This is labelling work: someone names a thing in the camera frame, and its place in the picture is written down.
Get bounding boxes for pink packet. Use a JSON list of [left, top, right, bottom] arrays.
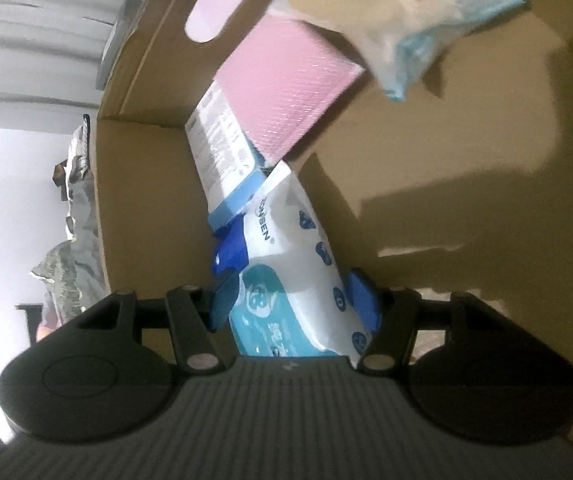
[[214, 15, 367, 163]]

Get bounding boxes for white pack with grey print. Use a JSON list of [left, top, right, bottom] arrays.
[[185, 85, 267, 233]]

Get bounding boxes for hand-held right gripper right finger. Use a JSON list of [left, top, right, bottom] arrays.
[[344, 269, 510, 373]]

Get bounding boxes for cotton swab pack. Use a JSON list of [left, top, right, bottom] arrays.
[[266, 0, 527, 103]]

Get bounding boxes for blue white wipes pack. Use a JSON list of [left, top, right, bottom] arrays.
[[211, 160, 375, 358]]

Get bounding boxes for brown cardboard box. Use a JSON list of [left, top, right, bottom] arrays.
[[94, 0, 573, 391]]

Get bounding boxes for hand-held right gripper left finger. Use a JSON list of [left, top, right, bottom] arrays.
[[79, 270, 240, 376]]

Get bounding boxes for clear plastic bag pile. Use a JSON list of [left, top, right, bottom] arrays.
[[31, 112, 107, 321]]

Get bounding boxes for grey curtain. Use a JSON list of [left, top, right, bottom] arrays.
[[0, 0, 167, 106]]

